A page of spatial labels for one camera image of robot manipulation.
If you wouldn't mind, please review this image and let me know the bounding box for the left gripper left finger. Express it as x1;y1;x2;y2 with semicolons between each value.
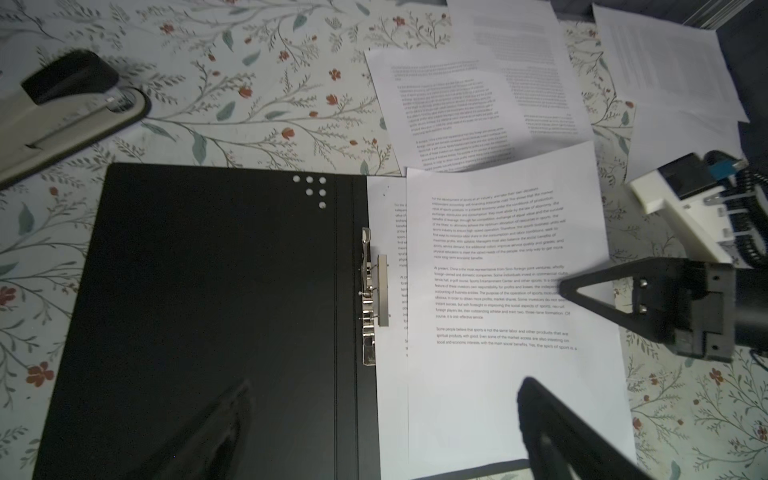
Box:
125;379;254;479

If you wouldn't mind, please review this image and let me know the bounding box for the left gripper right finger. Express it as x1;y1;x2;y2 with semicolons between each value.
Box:
517;377;648;480

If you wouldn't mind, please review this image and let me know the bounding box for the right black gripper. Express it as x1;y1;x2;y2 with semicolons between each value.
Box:
558;257;767;362

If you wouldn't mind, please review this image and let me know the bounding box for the beige black clip folder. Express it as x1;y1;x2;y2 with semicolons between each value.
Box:
33;164;387;479

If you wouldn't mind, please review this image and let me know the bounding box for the printed paper sheet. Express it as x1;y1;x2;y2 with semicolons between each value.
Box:
365;48;535;172
593;4;749;123
625;104;743;183
367;177;410;479
447;1;594;153

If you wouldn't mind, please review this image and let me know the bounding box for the printed paper sheet under folder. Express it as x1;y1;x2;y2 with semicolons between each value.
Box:
365;48;535;172

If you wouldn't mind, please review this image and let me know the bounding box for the black grey stapler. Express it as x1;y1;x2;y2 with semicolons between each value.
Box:
1;50;151;189

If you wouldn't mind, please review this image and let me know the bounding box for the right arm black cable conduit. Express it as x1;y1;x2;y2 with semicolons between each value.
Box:
701;149;768;271

